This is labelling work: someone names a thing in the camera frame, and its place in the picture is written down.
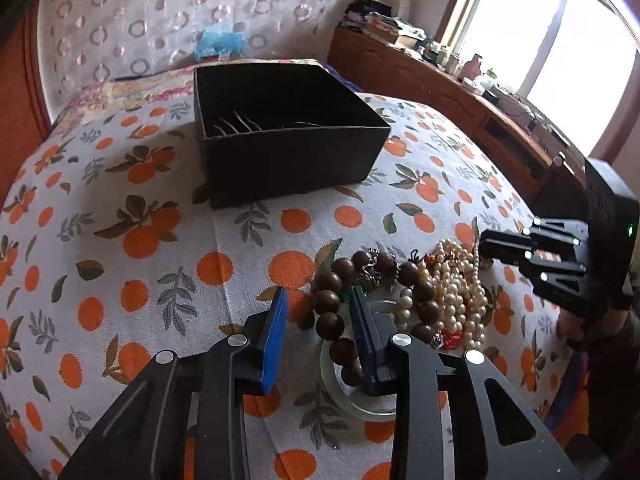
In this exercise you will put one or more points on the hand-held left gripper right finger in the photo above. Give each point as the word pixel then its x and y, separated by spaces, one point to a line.
pixel 362 345

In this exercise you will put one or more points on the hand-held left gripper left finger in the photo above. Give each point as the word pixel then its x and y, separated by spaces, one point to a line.
pixel 272 345

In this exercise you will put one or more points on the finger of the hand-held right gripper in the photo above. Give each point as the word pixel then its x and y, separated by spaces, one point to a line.
pixel 555 280
pixel 505 247

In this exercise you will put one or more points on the pale green jade bangle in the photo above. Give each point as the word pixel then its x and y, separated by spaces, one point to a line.
pixel 334 391

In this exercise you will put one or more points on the black storage box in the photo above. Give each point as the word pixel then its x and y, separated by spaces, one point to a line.
pixel 290 170

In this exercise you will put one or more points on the person's right hand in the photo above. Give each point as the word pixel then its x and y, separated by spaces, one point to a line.
pixel 570 327

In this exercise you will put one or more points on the red bead charm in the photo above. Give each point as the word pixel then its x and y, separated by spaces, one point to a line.
pixel 450 339

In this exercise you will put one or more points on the orange fruit print cloth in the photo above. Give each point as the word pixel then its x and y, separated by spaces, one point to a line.
pixel 150 260

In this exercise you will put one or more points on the brown bottle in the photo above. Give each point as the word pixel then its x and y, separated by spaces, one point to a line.
pixel 472 66

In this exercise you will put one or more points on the long wooden cabinet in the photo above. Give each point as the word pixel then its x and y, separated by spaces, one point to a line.
pixel 425 80

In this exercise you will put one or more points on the row of small bottles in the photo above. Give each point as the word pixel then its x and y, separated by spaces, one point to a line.
pixel 440 55

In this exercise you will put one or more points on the window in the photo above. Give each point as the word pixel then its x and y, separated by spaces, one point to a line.
pixel 550 25

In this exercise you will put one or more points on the pile of clothes and books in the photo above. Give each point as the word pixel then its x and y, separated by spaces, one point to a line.
pixel 380 17

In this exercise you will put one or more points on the blue plastic bag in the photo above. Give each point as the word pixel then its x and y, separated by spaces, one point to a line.
pixel 217 44

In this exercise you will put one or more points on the brown wooden wardrobe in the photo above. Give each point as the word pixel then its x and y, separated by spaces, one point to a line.
pixel 20 110

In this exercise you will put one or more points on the circle pattern sheer curtain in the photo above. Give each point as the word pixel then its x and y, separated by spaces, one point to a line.
pixel 150 10

